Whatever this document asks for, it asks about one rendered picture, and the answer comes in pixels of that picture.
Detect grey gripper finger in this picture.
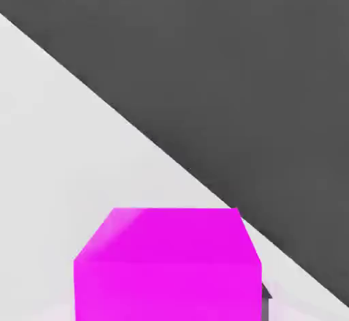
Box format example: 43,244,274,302
260,281,298,321

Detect small magenta cube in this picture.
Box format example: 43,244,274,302
73,207,263,321

